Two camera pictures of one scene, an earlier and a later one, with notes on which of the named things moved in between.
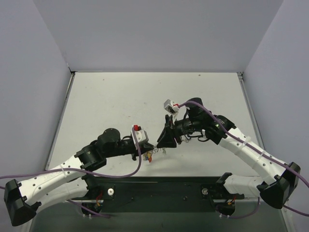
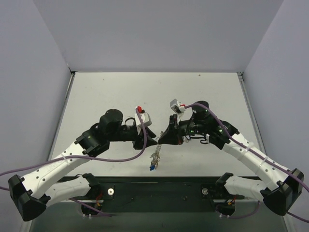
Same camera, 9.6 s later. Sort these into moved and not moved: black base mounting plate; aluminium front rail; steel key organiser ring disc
Moved: steel key organiser ring disc
Not moved: aluminium front rail; black base mounting plate
